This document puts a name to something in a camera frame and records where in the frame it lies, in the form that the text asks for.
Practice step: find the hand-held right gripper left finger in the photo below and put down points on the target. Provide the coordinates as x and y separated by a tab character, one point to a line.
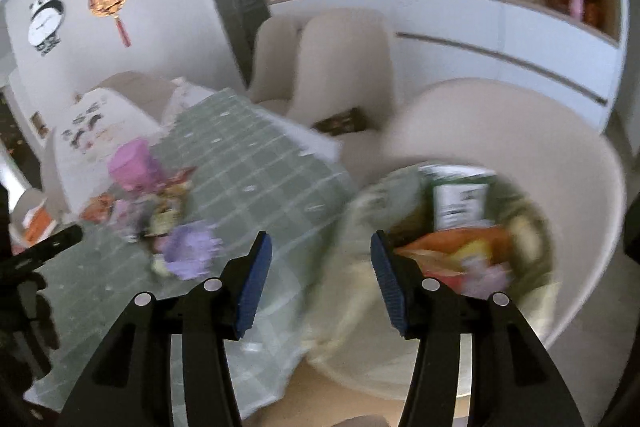
252	287

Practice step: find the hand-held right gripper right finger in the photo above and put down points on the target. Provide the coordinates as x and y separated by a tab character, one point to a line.
392	287

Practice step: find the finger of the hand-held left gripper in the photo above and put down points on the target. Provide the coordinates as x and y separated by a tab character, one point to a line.
45	249

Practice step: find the waste bin with yellow bag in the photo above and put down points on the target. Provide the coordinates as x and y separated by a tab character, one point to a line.
350	257

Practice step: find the orange snack bag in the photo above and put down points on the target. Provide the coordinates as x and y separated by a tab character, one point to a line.
430	247

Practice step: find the purple plastic cup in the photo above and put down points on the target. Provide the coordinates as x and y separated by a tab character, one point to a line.
190	252

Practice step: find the yellow packet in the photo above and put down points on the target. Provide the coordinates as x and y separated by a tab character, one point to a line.
472	252

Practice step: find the pink wrapper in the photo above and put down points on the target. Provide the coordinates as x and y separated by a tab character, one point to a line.
485	279

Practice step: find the white green packet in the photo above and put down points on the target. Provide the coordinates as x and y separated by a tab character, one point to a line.
460	202

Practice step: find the foil snack wrapper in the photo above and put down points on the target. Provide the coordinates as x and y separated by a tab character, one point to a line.
170	207

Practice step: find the orange white tissue box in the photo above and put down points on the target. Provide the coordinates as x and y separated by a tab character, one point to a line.
37	227

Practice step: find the pink lidded plastic container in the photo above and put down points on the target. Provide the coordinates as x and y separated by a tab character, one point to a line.
132	167

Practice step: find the green checked tablecloth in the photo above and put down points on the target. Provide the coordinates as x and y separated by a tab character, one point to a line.
240	167

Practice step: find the white mesh food cover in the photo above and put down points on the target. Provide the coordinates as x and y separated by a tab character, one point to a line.
95	127

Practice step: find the dark brown packet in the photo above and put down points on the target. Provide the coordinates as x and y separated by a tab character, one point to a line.
342	122

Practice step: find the panda wall clock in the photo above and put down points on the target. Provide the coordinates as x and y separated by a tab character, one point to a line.
46	24

